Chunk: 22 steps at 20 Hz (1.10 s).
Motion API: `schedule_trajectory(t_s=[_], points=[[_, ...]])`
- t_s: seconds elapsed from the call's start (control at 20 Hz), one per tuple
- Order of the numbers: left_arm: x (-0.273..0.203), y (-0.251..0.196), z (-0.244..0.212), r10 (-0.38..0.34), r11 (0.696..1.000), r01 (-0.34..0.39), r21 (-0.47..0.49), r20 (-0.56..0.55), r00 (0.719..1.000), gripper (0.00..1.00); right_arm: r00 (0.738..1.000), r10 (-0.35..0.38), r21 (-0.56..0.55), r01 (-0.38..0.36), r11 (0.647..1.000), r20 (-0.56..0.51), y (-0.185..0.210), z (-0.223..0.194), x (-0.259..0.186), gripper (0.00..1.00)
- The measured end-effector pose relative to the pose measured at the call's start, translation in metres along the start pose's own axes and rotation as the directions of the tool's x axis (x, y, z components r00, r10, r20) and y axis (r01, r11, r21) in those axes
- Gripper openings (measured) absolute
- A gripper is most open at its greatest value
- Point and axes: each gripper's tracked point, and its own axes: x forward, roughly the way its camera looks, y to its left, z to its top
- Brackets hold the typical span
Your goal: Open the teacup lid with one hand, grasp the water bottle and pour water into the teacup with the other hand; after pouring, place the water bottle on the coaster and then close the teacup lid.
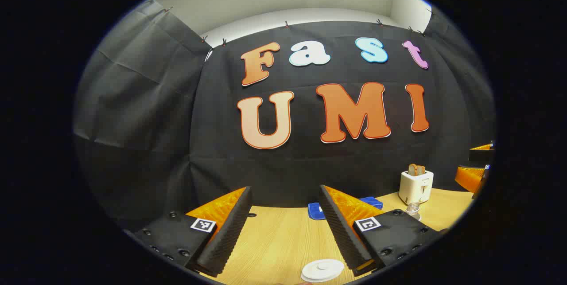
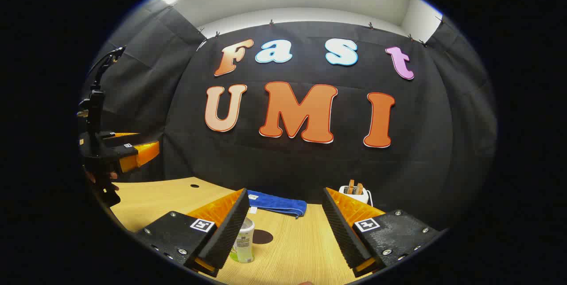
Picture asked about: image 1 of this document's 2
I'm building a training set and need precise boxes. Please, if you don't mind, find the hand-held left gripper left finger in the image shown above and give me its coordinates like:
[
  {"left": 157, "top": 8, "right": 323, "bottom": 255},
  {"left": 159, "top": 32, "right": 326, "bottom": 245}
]
[{"left": 133, "top": 185, "right": 254, "bottom": 278}]

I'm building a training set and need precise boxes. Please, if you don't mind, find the white toaster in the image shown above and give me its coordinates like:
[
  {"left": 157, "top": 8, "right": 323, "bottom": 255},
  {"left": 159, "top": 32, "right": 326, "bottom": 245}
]
[{"left": 399, "top": 170, "right": 435, "bottom": 206}]

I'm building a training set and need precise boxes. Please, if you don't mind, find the blue towel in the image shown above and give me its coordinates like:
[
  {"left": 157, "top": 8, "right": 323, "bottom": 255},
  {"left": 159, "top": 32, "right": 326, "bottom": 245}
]
[{"left": 308, "top": 196, "right": 384, "bottom": 221}]

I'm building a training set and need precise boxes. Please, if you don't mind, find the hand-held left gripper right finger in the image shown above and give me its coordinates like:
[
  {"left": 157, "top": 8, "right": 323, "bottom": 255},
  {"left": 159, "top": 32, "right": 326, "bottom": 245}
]
[{"left": 318, "top": 184, "right": 446, "bottom": 277}]

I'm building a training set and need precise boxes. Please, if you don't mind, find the white teacup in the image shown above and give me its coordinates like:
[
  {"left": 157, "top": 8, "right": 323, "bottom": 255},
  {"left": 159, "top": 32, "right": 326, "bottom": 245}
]
[{"left": 301, "top": 259, "right": 345, "bottom": 283}]

